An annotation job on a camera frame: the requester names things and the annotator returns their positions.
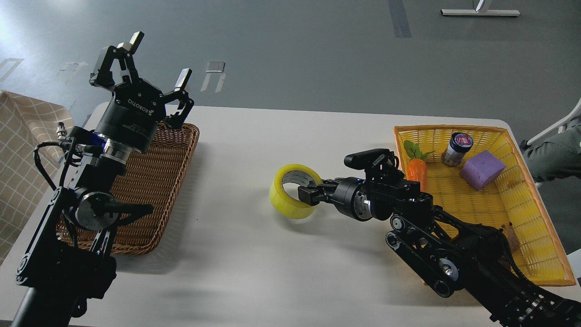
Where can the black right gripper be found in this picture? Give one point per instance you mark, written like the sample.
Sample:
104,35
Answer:
348,195

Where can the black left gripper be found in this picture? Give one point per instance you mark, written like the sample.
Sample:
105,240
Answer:
133,114

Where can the purple foam block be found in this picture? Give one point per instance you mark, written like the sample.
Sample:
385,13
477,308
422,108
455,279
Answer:
481,170

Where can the yellow tape roll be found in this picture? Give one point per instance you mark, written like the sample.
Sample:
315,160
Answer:
281,201

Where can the orange toy carrot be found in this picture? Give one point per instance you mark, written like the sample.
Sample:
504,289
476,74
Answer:
417,167

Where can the beige checkered cloth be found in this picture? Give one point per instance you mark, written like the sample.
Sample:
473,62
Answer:
25,122

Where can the small dark-lidded jar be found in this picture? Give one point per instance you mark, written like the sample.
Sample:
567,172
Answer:
459,144

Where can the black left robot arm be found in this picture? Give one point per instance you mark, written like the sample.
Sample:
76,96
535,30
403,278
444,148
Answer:
68,260

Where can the person in grey clothes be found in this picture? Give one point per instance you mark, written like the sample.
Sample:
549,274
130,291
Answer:
558,157

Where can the yellow plastic basket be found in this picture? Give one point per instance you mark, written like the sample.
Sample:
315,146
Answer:
512,199

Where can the brown wicker basket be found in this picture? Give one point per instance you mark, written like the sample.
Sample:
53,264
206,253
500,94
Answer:
155,178

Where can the brown toy animal figure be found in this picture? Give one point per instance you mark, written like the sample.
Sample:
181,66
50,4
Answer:
511,235

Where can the white stand base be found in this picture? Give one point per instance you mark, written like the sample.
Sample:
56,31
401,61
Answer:
481,8

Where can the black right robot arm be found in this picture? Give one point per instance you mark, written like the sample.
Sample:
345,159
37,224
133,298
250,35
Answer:
447,253

